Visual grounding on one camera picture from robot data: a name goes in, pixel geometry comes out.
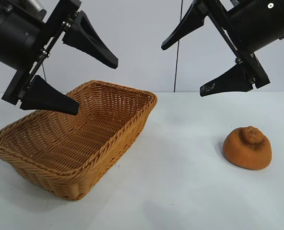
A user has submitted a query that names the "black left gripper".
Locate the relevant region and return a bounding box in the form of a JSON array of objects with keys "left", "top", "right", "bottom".
[{"left": 0, "top": 0, "right": 119, "bottom": 115}]

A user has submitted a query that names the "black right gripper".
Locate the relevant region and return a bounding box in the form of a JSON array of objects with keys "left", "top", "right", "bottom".
[{"left": 161, "top": 0, "right": 284, "bottom": 98}]

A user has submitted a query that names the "woven wicker basket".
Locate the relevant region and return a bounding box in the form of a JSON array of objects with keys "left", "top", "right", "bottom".
[{"left": 0, "top": 80, "right": 158, "bottom": 201}]

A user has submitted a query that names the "brown bread bun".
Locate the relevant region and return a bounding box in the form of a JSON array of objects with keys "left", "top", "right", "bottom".
[{"left": 223, "top": 126, "right": 273, "bottom": 171}]

